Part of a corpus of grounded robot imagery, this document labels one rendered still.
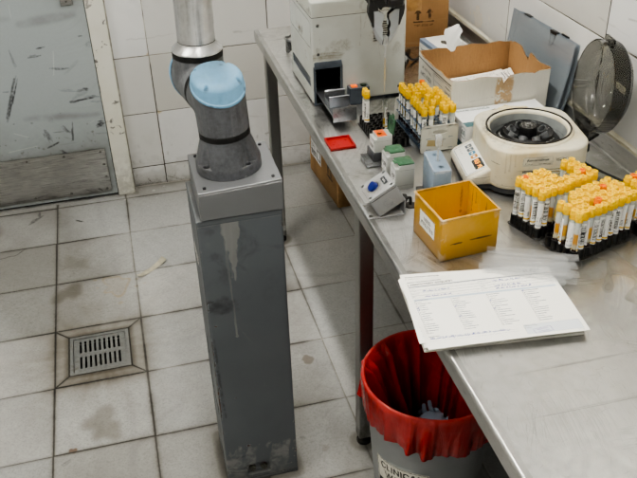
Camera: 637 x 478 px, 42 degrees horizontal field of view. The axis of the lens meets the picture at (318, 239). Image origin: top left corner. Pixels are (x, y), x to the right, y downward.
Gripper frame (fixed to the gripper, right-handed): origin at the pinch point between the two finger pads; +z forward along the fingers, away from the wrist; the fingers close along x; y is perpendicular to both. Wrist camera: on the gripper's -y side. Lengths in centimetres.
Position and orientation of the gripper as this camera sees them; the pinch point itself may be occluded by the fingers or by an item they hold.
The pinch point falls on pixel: (385, 40)
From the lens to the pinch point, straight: 210.8
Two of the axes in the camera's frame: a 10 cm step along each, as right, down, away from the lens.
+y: -2.5, -5.2, 8.2
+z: 0.2, 8.4, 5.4
